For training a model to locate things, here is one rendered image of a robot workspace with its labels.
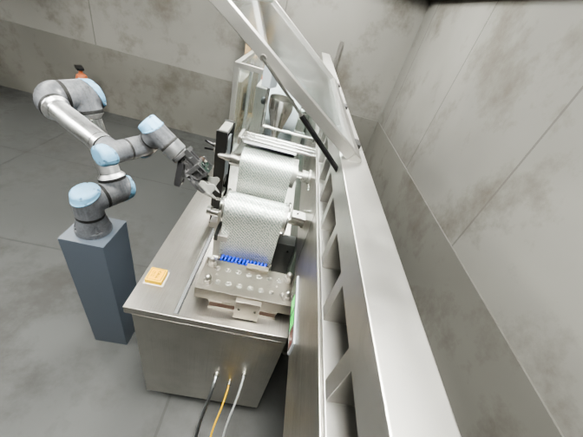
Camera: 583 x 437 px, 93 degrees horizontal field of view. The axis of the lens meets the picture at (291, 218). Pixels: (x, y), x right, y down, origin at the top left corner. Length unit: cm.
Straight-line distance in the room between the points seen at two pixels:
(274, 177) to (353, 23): 322
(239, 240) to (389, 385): 93
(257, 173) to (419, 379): 104
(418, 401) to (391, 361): 4
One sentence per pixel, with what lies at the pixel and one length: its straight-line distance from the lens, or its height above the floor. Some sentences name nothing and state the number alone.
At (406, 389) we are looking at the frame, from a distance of 38.
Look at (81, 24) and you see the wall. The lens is 516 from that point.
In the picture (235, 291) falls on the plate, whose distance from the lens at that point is 115.
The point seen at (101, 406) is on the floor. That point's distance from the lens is 212.
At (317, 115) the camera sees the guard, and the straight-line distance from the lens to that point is 76.
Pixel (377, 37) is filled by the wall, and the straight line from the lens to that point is 431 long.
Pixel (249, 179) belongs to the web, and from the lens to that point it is 129.
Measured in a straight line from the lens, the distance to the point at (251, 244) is 119.
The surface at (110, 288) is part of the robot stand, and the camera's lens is 176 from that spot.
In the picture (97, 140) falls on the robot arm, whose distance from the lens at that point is 116.
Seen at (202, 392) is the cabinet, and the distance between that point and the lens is 186.
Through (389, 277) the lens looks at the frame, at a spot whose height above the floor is 165.
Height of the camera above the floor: 196
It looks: 37 degrees down
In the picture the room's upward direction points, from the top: 17 degrees clockwise
